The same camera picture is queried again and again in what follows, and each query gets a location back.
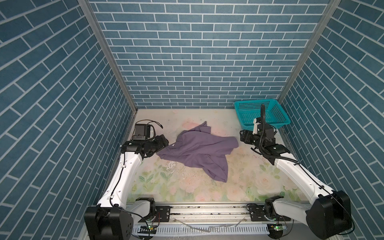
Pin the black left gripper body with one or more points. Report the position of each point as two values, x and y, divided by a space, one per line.
155 144

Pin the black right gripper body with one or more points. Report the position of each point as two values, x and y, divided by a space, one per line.
251 139

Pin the purple trousers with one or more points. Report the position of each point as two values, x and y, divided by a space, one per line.
198 148

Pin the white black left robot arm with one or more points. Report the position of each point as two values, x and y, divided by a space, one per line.
111 218

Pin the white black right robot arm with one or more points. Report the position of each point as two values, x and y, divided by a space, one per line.
328 212

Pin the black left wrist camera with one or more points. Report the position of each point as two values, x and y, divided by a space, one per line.
142 132

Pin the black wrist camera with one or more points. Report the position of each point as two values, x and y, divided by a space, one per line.
260 127
142 132

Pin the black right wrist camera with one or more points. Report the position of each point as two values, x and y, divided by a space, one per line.
260 127

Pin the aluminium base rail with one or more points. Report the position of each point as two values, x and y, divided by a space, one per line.
199 213

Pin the white slotted cable duct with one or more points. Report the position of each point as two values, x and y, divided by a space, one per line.
181 230

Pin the aluminium corner post right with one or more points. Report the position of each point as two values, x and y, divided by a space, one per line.
318 30

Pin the aluminium corner post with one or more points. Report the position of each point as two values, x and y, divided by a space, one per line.
92 20
318 30

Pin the aluminium corner post left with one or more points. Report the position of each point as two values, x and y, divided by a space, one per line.
92 20

